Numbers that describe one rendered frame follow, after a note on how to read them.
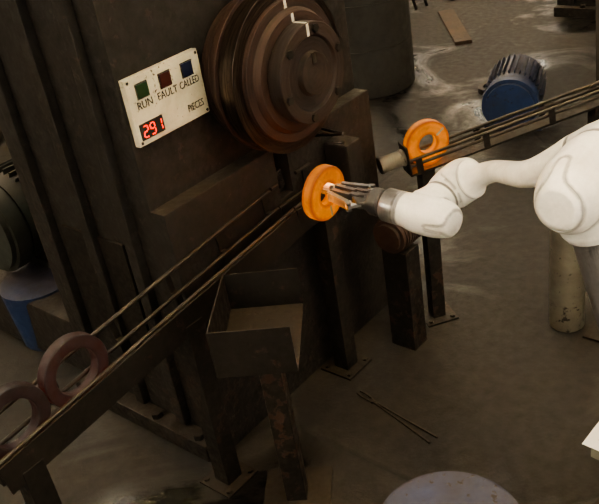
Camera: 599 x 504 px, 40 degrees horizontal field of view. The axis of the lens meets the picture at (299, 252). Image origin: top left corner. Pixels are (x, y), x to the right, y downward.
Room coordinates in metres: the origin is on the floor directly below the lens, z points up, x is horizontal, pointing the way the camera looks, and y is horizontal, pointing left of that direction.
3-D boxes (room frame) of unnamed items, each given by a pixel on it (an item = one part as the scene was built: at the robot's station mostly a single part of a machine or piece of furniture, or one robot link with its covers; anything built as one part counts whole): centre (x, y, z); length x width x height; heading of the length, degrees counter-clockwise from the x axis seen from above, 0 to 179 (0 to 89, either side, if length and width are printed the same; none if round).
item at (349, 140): (2.46, -0.19, 0.68); 0.11 x 0.08 x 0.24; 46
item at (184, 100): (2.11, 0.27, 1.15); 0.26 x 0.02 x 0.18; 136
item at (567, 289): (2.34, -0.90, 0.26); 0.12 x 0.12 x 0.52
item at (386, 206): (1.89, -0.26, 0.83); 0.09 x 0.06 x 0.09; 136
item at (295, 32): (2.22, -0.11, 1.11); 0.28 x 0.06 x 0.28; 136
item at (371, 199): (1.94, -0.21, 0.84); 0.09 x 0.08 x 0.07; 46
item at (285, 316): (1.74, 0.13, 0.36); 0.26 x 0.20 x 0.72; 171
